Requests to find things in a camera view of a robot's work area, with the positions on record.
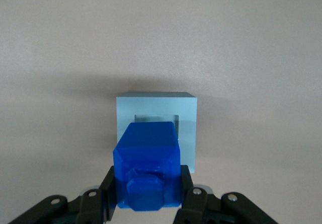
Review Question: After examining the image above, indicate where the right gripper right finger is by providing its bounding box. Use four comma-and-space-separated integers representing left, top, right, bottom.
173, 164, 278, 224

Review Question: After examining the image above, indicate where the blue plastic insert part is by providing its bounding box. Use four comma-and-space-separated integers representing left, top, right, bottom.
112, 121, 183, 212

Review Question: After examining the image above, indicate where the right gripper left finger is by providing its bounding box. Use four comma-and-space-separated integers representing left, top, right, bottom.
9, 165, 118, 224

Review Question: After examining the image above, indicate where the gray square base block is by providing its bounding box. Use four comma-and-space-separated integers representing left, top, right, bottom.
116, 91, 200, 174

